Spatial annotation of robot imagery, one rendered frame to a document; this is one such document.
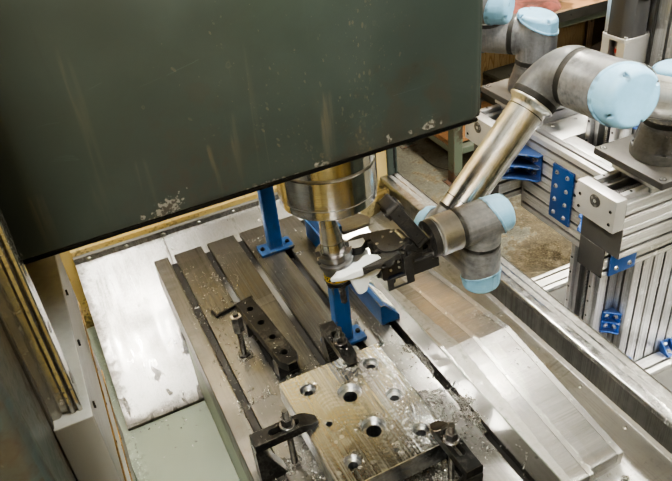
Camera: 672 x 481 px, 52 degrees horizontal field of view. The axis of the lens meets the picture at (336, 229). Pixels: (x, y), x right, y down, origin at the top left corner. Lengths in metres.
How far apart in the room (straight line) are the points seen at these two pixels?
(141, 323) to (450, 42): 1.38
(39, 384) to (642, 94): 1.06
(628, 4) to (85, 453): 1.58
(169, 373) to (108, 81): 1.30
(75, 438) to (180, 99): 0.42
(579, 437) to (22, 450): 1.28
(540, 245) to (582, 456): 1.91
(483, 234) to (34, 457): 0.82
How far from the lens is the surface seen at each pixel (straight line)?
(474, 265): 1.30
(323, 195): 1.01
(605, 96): 1.30
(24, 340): 0.82
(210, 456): 1.83
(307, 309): 1.73
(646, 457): 1.77
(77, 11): 0.77
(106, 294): 2.13
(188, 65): 0.81
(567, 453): 1.67
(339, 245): 1.14
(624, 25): 1.94
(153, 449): 1.89
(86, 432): 0.89
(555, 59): 1.39
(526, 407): 1.72
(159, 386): 1.98
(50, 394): 0.87
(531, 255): 3.41
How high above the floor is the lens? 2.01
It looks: 34 degrees down
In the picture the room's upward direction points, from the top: 6 degrees counter-clockwise
